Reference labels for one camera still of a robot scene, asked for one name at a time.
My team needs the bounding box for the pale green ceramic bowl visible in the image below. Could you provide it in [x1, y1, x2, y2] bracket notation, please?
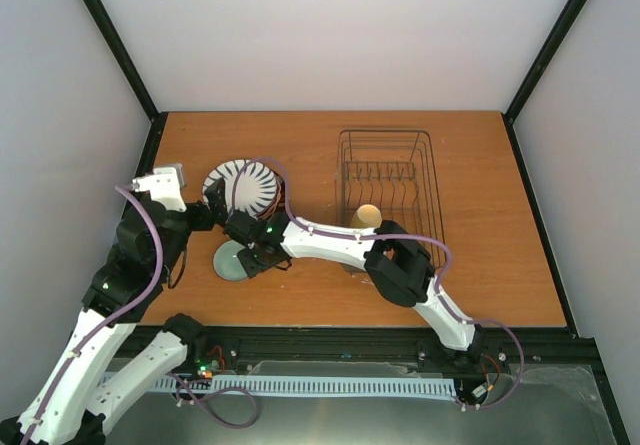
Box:
[212, 240, 248, 282]

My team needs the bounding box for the white blue striped plate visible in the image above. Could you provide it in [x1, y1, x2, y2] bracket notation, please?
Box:
[202, 159, 279, 217]

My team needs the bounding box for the yellow ceramic mug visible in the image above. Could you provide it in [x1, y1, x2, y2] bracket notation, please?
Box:
[350, 204, 382, 229]

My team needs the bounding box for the black wire dish rack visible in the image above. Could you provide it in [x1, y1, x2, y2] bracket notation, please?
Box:
[335, 128, 445, 242]

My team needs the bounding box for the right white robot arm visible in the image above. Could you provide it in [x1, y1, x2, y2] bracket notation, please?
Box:
[224, 211, 480, 353]

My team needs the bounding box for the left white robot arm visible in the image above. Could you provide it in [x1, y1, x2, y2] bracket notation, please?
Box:
[1, 182, 228, 444]

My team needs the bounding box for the dark striped bottom plate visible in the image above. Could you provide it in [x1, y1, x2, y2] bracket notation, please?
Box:
[255, 174, 285, 220]

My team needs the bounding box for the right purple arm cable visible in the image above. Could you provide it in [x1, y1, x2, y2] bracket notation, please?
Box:
[229, 156, 525, 410]

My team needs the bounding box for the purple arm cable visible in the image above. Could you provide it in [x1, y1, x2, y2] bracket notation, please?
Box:
[19, 184, 166, 445]
[229, 156, 525, 410]

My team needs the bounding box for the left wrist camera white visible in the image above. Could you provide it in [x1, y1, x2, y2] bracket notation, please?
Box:
[132, 163, 187, 212]

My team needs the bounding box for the light blue cable duct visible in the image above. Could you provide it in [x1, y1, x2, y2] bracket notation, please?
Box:
[99, 373, 457, 399]

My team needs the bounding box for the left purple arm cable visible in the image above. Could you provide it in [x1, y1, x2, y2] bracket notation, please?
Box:
[19, 184, 166, 445]

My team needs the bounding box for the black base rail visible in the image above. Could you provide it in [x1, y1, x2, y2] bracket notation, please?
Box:
[187, 326, 603, 377]

